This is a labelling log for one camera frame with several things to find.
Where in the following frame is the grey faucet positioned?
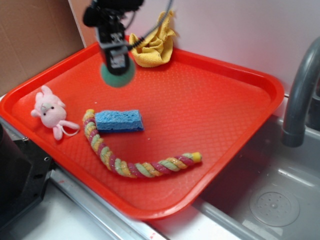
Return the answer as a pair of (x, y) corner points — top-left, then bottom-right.
(280, 38), (320, 148)

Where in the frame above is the red plastic tray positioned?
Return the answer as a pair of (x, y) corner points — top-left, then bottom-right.
(0, 44), (284, 220)

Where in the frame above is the yellow-green cloth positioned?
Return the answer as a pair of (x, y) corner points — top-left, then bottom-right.
(131, 10), (176, 68)

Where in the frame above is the brown cardboard panel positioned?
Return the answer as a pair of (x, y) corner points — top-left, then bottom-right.
(0, 0), (84, 95)

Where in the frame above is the grey toy sink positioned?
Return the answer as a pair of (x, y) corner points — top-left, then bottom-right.
(194, 117), (320, 240)

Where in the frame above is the multicolour twisted rope toy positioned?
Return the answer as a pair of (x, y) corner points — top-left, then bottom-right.
(82, 108), (203, 179)

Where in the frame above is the blue sponge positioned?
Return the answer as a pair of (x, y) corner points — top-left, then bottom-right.
(95, 110), (145, 133)

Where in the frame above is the green foam ball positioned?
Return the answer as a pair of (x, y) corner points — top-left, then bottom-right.
(100, 58), (136, 88)

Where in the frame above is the pink plush bunny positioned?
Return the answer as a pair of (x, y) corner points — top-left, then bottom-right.
(30, 85), (80, 141)

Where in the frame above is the black coiled cable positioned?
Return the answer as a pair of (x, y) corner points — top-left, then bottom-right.
(124, 0), (175, 51)

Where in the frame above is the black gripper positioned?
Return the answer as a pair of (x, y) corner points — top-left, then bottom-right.
(83, 0), (144, 75)

